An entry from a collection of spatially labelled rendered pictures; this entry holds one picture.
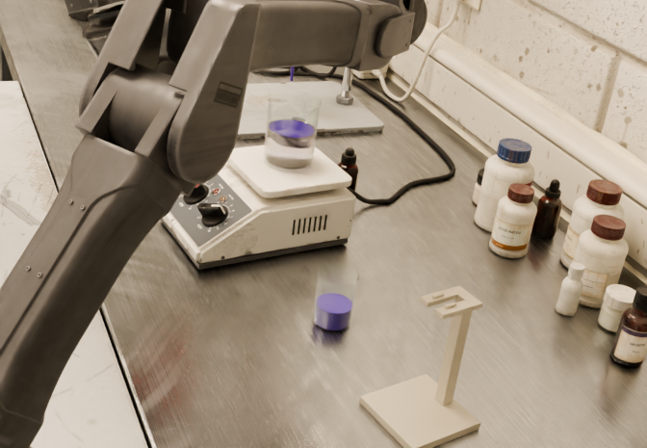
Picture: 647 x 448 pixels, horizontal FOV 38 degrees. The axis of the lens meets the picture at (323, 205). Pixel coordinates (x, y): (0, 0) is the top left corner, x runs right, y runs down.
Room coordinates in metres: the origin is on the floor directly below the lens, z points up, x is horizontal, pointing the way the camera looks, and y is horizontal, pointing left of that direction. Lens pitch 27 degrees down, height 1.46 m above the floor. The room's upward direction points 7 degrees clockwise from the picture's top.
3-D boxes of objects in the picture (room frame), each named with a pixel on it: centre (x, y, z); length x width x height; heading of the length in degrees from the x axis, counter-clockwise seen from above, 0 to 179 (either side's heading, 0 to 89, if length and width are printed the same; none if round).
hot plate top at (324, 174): (1.03, 0.05, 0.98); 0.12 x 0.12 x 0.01; 32
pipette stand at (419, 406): (0.70, -0.11, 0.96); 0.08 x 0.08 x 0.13; 37
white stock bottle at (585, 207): (1.04, -0.33, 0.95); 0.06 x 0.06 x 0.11
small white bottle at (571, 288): (0.92, -0.29, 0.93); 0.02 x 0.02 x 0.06
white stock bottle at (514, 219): (1.05, -0.24, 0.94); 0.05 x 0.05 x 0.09
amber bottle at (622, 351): (0.84, -0.34, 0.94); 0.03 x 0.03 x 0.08
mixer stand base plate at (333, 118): (1.41, 0.10, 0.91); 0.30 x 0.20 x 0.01; 116
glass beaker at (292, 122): (1.03, 0.05, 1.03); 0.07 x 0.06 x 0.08; 31
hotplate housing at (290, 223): (1.01, 0.07, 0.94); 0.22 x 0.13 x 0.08; 123
